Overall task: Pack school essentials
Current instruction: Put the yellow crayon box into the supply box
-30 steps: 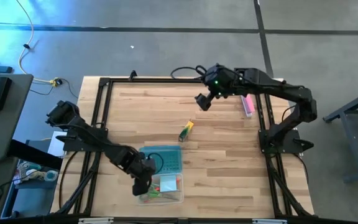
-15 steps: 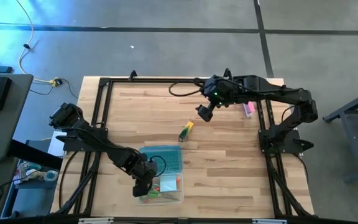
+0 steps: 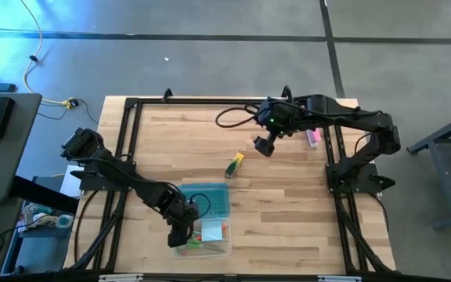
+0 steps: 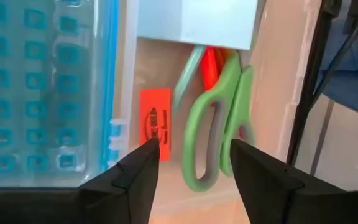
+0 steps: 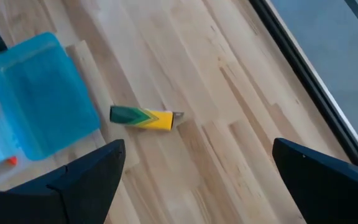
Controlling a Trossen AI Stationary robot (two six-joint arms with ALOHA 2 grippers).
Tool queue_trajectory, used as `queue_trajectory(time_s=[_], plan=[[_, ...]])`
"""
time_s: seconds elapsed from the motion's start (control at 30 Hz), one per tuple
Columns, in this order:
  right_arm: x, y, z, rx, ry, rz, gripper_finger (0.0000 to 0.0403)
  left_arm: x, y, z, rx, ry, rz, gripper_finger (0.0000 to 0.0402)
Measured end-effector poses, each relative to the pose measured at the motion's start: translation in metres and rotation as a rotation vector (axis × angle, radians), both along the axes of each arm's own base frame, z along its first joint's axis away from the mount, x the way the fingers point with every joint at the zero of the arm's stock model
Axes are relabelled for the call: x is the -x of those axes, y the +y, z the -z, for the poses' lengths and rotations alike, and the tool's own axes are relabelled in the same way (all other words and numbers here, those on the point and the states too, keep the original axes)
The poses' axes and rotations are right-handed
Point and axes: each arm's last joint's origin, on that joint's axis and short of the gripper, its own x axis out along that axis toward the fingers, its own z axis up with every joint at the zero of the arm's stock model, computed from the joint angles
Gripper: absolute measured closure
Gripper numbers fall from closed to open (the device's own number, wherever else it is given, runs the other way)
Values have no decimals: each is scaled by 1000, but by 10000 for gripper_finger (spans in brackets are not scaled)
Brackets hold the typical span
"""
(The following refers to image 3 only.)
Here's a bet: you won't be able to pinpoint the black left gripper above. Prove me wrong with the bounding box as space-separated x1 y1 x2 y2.
167 199 200 248

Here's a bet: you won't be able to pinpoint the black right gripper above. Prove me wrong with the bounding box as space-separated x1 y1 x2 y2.
254 98 299 158

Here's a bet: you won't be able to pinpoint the green handled scissors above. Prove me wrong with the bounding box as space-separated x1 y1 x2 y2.
178 234 230 255

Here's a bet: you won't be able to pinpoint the light blue sticky note pad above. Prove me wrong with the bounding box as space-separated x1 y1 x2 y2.
200 219 223 243

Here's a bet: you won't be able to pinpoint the yellow green highlighter marker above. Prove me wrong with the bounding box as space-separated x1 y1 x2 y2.
224 150 246 180

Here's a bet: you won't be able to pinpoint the clear pencil case teal lid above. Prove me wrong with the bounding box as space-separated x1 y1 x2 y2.
172 183 233 259

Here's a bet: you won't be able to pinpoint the pink white eraser block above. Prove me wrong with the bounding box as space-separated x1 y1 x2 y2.
306 128 323 149

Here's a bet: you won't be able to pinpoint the clear tape roll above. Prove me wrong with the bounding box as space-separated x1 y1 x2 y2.
55 214 74 230

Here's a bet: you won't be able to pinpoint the white paper sheet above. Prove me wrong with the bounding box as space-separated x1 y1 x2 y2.
60 164 85 197

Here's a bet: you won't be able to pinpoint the black desk support beam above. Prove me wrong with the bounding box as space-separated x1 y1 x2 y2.
9 175 80 215

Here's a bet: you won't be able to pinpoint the blue grey metal cart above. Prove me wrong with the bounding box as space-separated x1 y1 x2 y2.
406 108 451 230

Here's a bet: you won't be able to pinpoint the grey side desk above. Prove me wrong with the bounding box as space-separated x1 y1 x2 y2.
0 92 43 203

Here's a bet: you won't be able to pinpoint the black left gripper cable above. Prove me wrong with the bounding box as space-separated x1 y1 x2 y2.
188 193 212 220

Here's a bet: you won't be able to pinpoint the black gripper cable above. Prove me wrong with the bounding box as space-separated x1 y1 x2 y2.
188 193 212 220
215 104 265 129

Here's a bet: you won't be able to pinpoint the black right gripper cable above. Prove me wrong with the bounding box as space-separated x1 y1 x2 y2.
215 104 265 129

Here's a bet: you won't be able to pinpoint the white table edge bracket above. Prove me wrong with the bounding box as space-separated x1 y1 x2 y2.
317 275 363 282
98 273 144 282

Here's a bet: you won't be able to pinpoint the black aluminium table frame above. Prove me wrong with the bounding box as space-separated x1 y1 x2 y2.
68 96 397 275

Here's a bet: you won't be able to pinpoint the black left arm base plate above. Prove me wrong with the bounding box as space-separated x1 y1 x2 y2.
79 170 135 192

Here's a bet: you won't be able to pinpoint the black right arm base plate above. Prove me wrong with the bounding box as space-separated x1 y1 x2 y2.
325 162 397 195

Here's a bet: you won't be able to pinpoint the thin black floor cable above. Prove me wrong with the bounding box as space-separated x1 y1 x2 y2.
37 99 99 125

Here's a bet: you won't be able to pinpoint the white floor cable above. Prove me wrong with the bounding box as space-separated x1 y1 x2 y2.
20 0 72 107

